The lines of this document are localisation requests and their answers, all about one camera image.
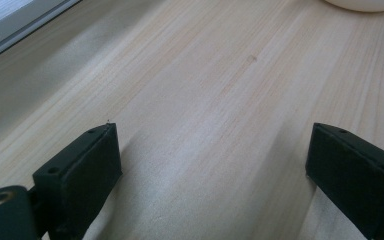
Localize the white bowl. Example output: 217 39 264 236
323 0 384 13

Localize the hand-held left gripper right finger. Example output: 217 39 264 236
305 122 384 240

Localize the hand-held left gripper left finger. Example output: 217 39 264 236
32 122 123 240

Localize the grey window frame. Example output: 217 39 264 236
0 0 81 67

